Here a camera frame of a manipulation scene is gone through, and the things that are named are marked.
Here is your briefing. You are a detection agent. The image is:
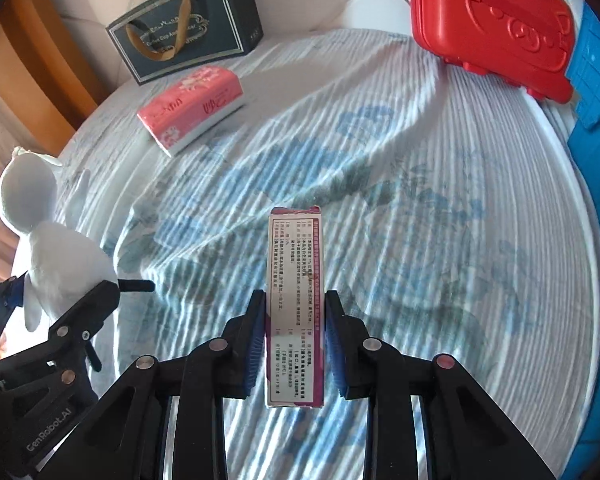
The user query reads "white plush toy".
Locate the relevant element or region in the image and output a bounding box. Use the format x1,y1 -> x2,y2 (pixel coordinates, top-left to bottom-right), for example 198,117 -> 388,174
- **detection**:
0,147 -> 119,333

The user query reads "blue plastic crate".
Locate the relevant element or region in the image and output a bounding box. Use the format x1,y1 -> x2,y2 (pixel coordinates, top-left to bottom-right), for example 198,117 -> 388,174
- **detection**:
562,7 -> 600,466

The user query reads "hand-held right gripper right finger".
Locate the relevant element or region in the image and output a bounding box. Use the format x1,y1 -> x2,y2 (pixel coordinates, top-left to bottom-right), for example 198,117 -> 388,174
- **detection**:
325,290 -> 556,480

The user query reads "black gift box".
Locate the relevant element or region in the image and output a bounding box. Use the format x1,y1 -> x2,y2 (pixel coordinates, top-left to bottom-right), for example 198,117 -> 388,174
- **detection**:
106,0 -> 264,86

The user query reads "red bear suitcase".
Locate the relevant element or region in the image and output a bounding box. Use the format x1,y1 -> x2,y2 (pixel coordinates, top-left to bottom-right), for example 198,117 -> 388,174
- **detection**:
410,0 -> 577,105

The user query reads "long white medicine box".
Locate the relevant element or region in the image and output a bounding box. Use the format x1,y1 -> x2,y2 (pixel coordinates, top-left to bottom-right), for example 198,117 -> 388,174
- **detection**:
265,206 -> 326,409

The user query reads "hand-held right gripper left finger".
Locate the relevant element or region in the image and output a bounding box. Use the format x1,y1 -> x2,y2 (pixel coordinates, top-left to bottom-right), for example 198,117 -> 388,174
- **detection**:
45,290 -> 266,480

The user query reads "wooden frame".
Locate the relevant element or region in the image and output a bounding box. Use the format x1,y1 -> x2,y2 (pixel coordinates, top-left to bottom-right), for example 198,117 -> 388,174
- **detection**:
0,0 -> 110,136

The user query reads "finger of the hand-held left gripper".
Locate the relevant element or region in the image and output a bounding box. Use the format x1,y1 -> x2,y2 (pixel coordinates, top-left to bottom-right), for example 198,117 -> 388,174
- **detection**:
0,276 -> 24,361
0,279 -> 156,402

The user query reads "pink tissue pack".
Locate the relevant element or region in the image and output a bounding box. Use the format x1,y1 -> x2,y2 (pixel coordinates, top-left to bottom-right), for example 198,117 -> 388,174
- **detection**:
136,66 -> 246,157

